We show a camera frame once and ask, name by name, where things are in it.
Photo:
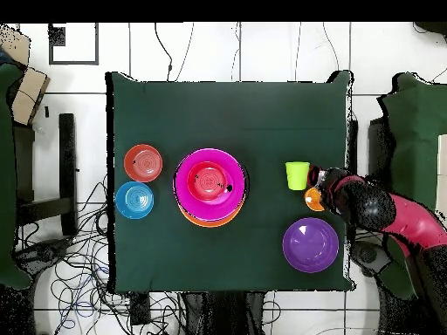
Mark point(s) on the green cup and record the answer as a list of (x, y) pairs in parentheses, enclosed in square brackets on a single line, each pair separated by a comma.
[(297, 176)]

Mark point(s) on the orange cup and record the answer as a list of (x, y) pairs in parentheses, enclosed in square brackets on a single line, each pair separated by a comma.
[(312, 199)]

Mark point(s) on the purple bowl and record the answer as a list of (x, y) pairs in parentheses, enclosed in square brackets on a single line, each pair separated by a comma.
[(310, 246)]

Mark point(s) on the large pink bowl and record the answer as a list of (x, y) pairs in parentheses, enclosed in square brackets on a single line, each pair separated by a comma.
[(230, 202)]

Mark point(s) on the small red bowl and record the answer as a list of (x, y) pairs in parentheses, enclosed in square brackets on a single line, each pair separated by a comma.
[(143, 163), (207, 181)]

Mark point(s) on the large orange bowl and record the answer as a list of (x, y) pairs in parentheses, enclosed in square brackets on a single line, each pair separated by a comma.
[(209, 223)]

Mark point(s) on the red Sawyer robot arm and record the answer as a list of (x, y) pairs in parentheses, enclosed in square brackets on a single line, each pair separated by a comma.
[(384, 209)]

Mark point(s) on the black case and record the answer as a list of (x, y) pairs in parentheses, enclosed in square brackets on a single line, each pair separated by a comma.
[(377, 146)]

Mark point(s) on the grey floor stand base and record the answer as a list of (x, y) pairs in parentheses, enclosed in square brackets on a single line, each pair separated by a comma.
[(45, 252), (368, 256)]

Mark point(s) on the dark green tablecloth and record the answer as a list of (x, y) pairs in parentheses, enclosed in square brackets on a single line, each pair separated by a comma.
[(412, 139), (195, 115), (7, 174)]

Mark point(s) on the white box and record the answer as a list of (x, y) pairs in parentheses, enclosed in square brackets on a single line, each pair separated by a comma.
[(442, 167)]

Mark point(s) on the small blue bowl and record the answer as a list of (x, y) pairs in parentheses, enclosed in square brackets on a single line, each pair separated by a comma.
[(134, 200)]

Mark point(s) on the black power adapter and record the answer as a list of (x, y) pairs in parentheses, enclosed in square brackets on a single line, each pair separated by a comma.
[(140, 310)]

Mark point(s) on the black stand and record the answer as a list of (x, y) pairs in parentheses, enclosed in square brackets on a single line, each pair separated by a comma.
[(67, 157)]

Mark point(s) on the cardboard box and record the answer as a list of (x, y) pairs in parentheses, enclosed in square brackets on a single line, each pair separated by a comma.
[(29, 94), (15, 43)]

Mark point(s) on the black floor frame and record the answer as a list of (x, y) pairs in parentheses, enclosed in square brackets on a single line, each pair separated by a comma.
[(57, 36)]

